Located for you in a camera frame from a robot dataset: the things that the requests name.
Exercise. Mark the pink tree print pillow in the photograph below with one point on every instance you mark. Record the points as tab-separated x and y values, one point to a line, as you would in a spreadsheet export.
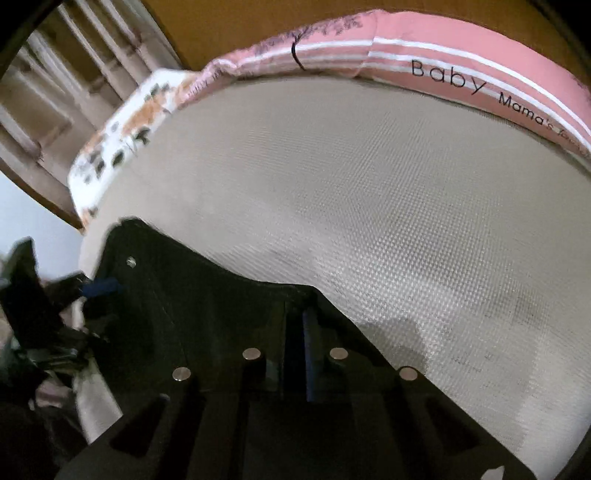
415	46

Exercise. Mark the beige curtain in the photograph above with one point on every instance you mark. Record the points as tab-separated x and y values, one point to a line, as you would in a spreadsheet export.
69	69

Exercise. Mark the beige textured bed mat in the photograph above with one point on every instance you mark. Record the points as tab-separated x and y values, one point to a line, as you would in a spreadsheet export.
369	207

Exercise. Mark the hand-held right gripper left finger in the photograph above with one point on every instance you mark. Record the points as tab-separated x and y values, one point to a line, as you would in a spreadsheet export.
251	387

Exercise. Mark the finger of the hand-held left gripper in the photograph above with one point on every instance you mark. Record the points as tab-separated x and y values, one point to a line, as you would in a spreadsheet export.
99	287

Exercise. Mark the white floral pillow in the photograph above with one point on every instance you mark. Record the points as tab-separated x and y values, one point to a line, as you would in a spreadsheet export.
129	124

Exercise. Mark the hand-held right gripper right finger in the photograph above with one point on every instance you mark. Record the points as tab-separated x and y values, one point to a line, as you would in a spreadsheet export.
310	360

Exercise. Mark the brown woven headboard panel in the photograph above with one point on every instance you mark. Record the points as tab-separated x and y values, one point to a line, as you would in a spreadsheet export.
231	23

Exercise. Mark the black pants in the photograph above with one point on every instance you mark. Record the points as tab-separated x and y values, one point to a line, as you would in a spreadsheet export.
184	300

